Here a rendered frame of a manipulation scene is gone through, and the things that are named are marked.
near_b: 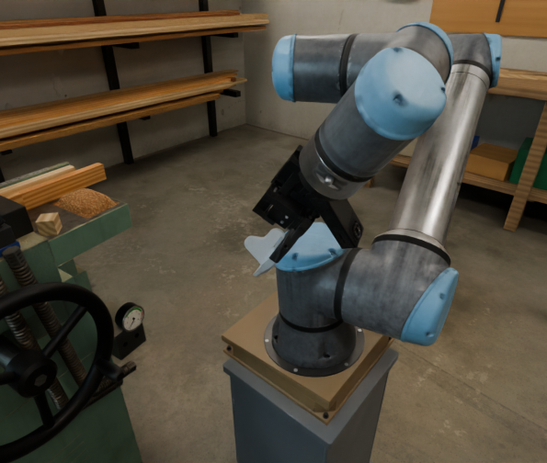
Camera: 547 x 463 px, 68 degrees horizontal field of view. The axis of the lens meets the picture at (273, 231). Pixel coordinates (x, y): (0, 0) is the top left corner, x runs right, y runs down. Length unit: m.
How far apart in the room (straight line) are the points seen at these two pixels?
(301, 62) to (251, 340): 0.63
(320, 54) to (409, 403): 1.37
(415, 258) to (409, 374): 1.08
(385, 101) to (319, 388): 0.61
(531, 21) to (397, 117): 2.92
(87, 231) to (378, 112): 0.67
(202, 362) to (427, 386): 0.89
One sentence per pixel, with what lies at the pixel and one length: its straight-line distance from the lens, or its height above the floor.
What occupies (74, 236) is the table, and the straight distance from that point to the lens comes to 0.91.
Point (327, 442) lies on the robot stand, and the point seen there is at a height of 0.55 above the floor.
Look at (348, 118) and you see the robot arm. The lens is 0.45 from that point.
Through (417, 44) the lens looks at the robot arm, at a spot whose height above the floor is 1.26.
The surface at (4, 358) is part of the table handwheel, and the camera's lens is 0.77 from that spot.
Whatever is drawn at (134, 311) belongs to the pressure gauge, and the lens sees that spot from 1.00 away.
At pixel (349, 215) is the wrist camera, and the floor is 1.03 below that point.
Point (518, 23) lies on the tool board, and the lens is 3.33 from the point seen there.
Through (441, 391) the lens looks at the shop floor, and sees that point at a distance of 1.77.
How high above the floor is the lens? 1.31
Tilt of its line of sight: 31 degrees down
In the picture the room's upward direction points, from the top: straight up
